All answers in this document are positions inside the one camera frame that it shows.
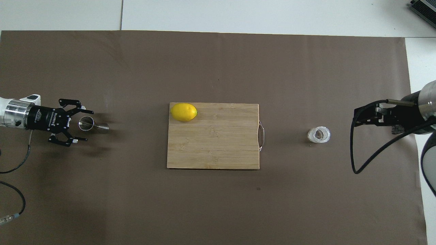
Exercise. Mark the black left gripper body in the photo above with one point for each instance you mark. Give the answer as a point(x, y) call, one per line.
point(44, 119)

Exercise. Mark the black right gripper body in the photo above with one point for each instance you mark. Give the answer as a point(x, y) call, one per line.
point(407, 114)

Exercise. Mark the steel double jigger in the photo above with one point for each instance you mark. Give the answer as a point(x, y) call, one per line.
point(87, 123)

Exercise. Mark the clear textured glass cup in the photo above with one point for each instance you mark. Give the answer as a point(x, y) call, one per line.
point(319, 134)

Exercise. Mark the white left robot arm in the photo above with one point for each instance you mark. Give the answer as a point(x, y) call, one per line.
point(15, 114)

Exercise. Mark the grey ribbed device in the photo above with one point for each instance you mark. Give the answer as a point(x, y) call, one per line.
point(425, 6)

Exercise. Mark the yellow lemon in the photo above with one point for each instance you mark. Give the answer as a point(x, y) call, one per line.
point(184, 112)

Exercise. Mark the brown paper table mat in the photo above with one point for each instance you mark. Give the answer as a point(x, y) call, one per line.
point(238, 68)

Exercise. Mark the wooden cutting board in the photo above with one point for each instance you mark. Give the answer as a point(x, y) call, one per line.
point(221, 153)

